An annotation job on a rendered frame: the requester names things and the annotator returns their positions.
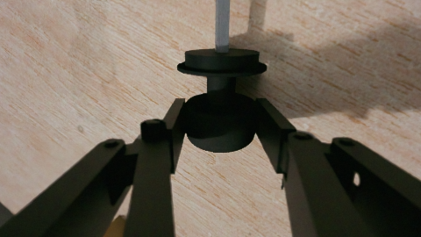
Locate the black door knob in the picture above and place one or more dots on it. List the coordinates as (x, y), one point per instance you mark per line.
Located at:
(221, 121)

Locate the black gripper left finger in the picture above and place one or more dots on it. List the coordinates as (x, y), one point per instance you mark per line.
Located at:
(82, 202)

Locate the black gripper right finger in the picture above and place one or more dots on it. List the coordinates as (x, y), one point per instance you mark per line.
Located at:
(388, 198)

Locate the brown cardboard box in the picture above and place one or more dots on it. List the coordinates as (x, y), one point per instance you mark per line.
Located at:
(116, 228)

